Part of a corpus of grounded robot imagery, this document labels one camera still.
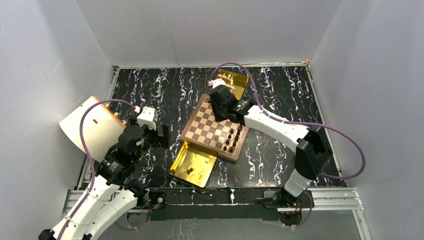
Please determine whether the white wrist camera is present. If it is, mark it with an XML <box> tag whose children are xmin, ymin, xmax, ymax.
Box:
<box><xmin>136</xmin><ymin>106</ymin><xmax>157</xmax><ymax>130</ymax></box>
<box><xmin>207</xmin><ymin>78</ymin><xmax>227</xmax><ymax>90</ymax></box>

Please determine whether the wooden folding chess board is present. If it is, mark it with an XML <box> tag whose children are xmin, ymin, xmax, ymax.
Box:
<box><xmin>179</xmin><ymin>93</ymin><xmax>249</xmax><ymax>163</ymax></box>

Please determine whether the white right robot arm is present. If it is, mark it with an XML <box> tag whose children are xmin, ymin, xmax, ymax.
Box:
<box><xmin>209</xmin><ymin>84</ymin><xmax>333</xmax><ymax>207</ymax></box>

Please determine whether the gold tin with light pieces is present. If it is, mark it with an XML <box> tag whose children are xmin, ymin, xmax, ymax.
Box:
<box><xmin>214</xmin><ymin>69</ymin><xmax>249</xmax><ymax>100</ymax></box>

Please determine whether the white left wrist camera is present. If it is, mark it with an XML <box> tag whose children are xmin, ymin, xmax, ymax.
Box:
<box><xmin>136</xmin><ymin>106</ymin><xmax>157</xmax><ymax>130</ymax></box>

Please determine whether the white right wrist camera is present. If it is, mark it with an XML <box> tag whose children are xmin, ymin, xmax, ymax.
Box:
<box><xmin>207</xmin><ymin>78</ymin><xmax>227</xmax><ymax>90</ymax></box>

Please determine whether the pile of light chess pieces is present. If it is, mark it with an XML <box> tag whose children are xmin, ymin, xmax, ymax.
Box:
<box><xmin>217</xmin><ymin>73</ymin><xmax>236</xmax><ymax>94</ymax></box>

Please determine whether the gold tin with dark pieces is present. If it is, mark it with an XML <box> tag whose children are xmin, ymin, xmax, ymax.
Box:
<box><xmin>168</xmin><ymin>140</ymin><xmax>218</xmax><ymax>190</ymax></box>

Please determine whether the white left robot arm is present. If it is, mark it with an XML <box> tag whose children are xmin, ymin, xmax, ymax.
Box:
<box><xmin>38</xmin><ymin>123</ymin><xmax>171</xmax><ymax>240</ymax></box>

